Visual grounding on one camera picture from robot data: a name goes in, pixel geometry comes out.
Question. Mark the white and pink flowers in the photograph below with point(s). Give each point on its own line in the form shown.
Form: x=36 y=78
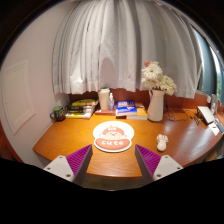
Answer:
x=154 y=79

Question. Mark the white pleated curtain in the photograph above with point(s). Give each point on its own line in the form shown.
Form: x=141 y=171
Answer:
x=104 y=43

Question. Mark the white cylindrical container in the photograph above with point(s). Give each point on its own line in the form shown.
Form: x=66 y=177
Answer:
x=103 y=95

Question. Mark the red flat book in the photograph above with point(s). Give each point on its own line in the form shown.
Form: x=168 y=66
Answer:
x=105 y=112

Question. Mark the white computer mouse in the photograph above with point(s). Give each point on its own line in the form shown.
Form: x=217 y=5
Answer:
x=162 y=141

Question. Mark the white box device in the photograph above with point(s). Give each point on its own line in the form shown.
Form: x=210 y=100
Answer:
x=206 y=114

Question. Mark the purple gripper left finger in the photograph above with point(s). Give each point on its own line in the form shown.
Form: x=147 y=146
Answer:
x=72 y=167

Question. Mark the clear sanitizer bottle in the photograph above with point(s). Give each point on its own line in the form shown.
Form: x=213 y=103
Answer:
x=111 y=102

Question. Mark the blue book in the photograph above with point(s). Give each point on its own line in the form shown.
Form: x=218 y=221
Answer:
x=124 y=108

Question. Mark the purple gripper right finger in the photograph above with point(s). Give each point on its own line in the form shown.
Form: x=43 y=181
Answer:
x=153 y=166

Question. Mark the round cartoon mouse pad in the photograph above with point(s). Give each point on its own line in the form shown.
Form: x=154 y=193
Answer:
x=113 y=136

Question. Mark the yellow orange book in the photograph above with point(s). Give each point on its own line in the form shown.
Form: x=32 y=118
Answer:
x=141 y=113

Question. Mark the stack of yellow black books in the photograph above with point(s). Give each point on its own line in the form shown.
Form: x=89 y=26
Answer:
x=81 y=109

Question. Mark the white ceramic vase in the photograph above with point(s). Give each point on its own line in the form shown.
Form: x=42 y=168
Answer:
x=156 y=106

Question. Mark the dark green mug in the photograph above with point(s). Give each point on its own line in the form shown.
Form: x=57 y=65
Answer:
x=58 y=114

